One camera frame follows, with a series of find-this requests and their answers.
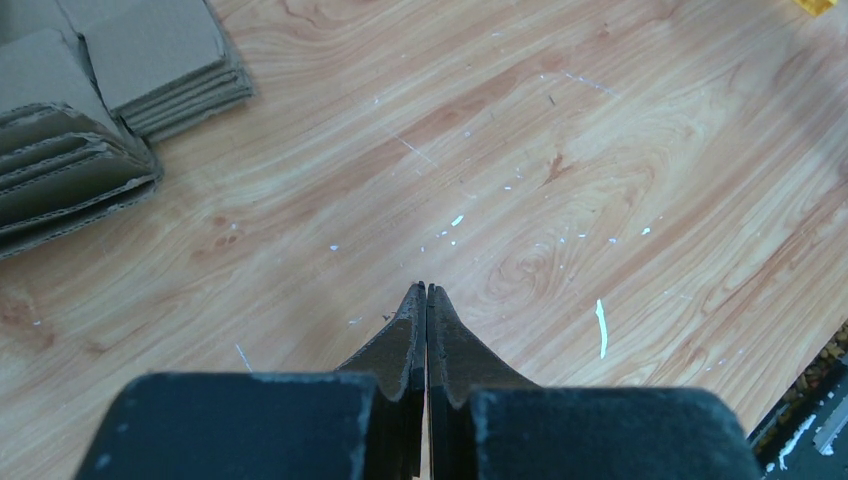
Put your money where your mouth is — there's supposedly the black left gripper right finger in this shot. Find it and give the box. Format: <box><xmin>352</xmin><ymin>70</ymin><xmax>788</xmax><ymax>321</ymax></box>
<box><xmin>427</xmin><ymin>285</ymin><xmax>761</xmax><ymax>479</ymax></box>

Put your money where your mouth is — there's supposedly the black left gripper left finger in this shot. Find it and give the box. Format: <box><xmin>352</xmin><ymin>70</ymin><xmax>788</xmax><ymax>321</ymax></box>
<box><xmin>77</xmin><ymin>283</ymin><xmax>426</xmax><ymax>479</ymax></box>

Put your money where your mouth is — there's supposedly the stack of flat cardboard sheets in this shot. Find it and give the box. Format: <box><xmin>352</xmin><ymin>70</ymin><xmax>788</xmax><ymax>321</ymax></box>
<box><xmin>1</xmin><ymin>1</ymin><xmax>255</xmax><ymax>258</ymax></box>

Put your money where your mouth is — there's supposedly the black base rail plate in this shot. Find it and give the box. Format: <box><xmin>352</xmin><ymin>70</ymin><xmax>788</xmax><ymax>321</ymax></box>
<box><xmin>749</xmin><ymin>324</ymin><xmax>847</xmax><ymax>479</ymax></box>

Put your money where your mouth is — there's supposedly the yellow plastic triangle frame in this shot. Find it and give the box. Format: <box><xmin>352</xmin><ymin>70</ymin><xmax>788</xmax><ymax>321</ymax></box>
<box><xmin>794</xmin><ymin>0</ymin><xmax>839</xmax><ymax>17</ymax></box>

